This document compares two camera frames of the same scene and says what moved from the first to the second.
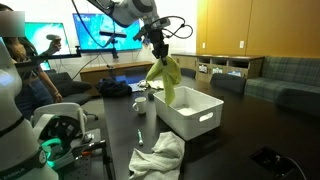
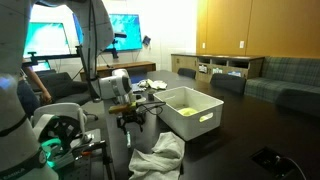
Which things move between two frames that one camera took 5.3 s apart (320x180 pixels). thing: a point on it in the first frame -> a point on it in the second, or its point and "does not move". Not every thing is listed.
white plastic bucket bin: (191, 113) does not move
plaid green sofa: (292, 82) does not move
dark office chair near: (229, 82) does not move
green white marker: (140, 138) -> (129, 140)
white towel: (163, 162) does not move
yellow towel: (171, 76) -> (187, 111)
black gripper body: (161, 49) -> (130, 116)
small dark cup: (150, 97) does not move
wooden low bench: (90, 76) does not move
